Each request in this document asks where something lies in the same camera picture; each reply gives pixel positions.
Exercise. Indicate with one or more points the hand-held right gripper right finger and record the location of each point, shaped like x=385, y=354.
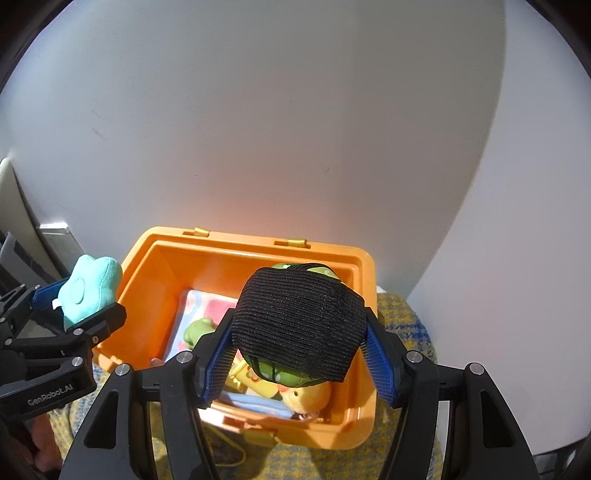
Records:
x=381, y=364

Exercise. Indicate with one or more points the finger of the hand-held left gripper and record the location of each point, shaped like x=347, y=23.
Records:
x=101, y=321
x=46, y=295

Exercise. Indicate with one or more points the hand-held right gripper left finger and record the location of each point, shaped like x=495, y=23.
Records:
x=214, y=369

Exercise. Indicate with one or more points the teal flower plush toy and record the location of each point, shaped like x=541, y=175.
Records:
x=90, y=288

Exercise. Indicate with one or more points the green frog toy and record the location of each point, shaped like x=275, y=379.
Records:
x=197, y=331

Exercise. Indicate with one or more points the orange plastic crate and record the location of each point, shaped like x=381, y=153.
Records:
x=152, y=272

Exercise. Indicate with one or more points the yellow duck plush toy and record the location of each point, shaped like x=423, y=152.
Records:
x=311, y=397

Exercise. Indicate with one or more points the black knit covered green ball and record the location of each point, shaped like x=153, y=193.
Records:
x=295, y=314

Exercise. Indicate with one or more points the person's left hand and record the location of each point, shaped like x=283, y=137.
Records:
x=44, y=443

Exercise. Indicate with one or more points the pink blue patterned cloth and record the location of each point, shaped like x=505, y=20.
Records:
x=203, y=304

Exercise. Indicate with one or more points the white cushion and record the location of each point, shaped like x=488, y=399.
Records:
x=14, y=203

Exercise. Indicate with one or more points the yellow blue plaid blanket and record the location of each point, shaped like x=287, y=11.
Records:
x=323, y=464

